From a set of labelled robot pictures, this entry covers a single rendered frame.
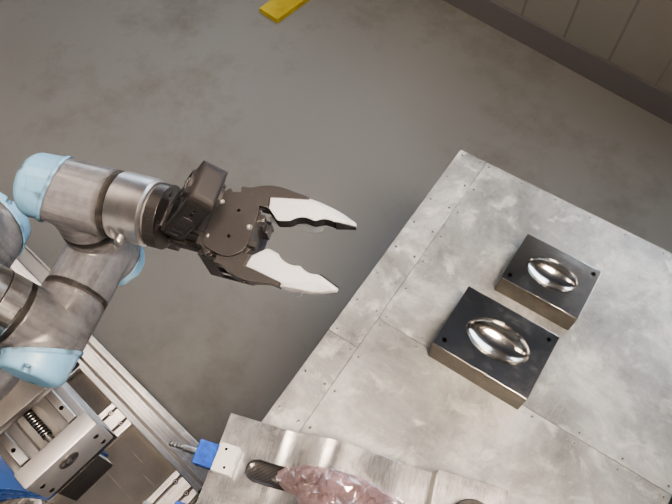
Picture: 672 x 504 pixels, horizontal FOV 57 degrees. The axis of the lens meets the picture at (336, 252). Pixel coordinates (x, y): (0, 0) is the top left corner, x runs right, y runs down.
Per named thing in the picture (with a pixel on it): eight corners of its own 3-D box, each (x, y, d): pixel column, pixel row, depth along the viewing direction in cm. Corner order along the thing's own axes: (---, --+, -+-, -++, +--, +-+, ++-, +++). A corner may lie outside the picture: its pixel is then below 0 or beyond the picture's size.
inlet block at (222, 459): (166, 459, 112) (159, 453, 107) (178, 433, 114) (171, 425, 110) (234, 481, 110) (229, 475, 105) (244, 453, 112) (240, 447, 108)
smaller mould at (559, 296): (494, 290, 132) (500, 277, 127) (520, 247, 138) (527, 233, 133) (568, 331, 128) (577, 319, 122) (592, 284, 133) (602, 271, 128)
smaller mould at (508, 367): (427, 355, 125) (432, 342, 119) (462, 300, 131) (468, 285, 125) (517, 410, 119) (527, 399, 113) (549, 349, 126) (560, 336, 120)
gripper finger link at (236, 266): (299, 265, 62) (230, 225, 64) (297, 258, 61) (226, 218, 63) (273, 302, 61) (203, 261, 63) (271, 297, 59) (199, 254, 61)
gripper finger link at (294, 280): (340, 302, 65) (268, 260, 67) (338, 283, 60) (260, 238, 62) (324, 326, 64) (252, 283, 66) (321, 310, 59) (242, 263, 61)
